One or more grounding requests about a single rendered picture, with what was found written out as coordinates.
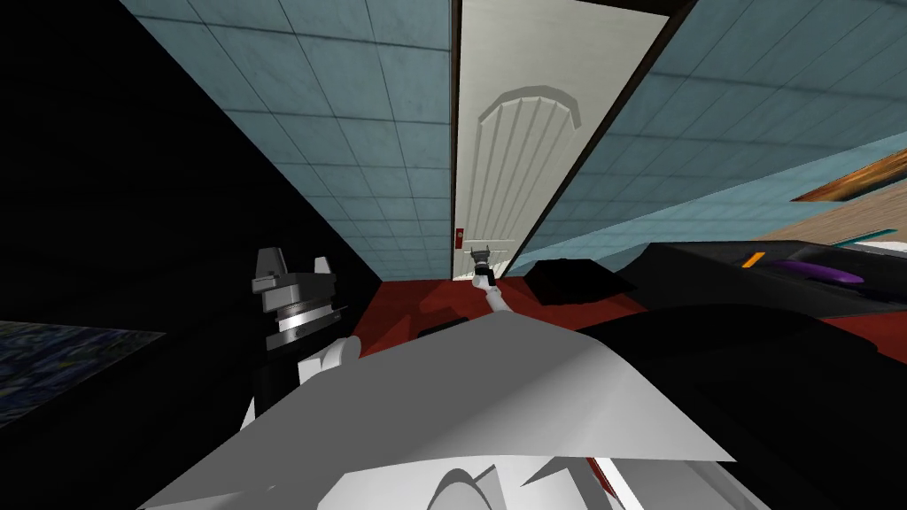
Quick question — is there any brown wooden wall picture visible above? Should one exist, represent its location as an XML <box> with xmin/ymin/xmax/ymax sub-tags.
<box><xmin>789</xmin><ymin>150</ymin><xmax>907</xmax><ymax>205</ymax></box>

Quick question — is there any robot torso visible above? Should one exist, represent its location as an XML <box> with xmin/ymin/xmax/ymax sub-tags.
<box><xmin>137</xmin><ymin>309</ymin><xmax>773</xmax><ymax>510</ymax></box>

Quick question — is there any black low cabinet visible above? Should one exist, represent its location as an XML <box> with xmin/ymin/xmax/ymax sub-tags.
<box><xmin>530</xmin><ymin>258</ymin><xmax>637</xmax><ymax>306</ymax></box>

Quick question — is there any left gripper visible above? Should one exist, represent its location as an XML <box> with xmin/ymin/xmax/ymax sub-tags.
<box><xmin>251</xmin><ymin>247</ymin><xmax>338</xmax><ymax>314</ymax></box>

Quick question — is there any white panelled door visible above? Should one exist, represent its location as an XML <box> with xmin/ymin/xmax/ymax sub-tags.
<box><xmin>452</xmin><ymin>0</ymin><xmax>671</xmax><ymax>282</ymax></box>

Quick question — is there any blue swirly wall picture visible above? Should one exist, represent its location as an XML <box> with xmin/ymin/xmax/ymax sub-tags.
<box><xmin>0</xmin><ymin>321</ymin><xmax>168</xmax><ymax>430</ymax></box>

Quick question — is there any black table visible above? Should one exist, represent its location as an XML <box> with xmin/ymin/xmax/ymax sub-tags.
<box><xmin>632</xmin><ymin>240</ymin><xmax>907</xmax><ymax>321</ymax></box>

